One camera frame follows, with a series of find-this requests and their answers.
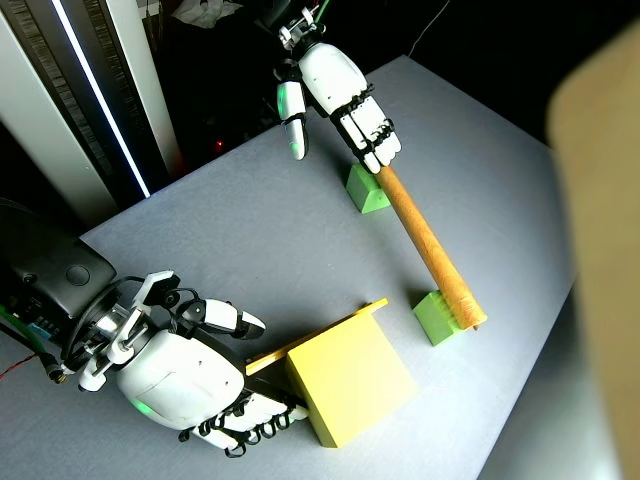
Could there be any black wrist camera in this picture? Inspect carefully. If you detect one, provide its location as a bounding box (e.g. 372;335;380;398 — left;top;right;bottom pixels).
157;279;184;309

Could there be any grey-white upright post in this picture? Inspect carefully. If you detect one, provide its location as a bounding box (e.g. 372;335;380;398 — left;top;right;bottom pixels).
0;9;119;229

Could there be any blurred beige board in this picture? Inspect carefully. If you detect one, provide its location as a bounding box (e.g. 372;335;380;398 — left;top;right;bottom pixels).
547;14;640;480

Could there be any green support block with grooves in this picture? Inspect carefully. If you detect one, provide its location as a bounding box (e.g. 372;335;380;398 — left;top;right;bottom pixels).
412;291;469;347

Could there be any grey table cloth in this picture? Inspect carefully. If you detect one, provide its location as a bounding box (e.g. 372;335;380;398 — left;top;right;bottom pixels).
0;53;626;480

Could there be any round wooden rod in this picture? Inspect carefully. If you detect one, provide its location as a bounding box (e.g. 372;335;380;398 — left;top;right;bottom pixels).
375;166;489;332

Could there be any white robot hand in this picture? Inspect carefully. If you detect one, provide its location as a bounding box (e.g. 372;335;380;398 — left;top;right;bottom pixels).
115;297;310;459
273;42;403;175

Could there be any thin white cable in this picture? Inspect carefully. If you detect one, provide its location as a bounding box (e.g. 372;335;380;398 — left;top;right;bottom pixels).
407;0;451;57

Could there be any white plastic bag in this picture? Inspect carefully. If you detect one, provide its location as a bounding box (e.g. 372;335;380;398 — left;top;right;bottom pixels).
172;0;244;26

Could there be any thin red wire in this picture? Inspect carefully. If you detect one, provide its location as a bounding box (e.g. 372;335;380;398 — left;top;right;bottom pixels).
0;352;39;381

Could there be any white upright post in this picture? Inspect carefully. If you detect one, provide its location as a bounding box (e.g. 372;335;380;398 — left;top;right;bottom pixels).
104;0;184;179

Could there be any yellow cube block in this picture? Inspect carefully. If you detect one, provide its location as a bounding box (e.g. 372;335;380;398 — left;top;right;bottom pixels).
285;312;419;449

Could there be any orange hacksaw with black handle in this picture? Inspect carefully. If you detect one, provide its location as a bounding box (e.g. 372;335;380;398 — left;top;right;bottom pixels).
244;298;389;406

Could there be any white light strip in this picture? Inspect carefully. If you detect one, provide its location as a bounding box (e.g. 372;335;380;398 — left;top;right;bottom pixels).
51;0;151;199

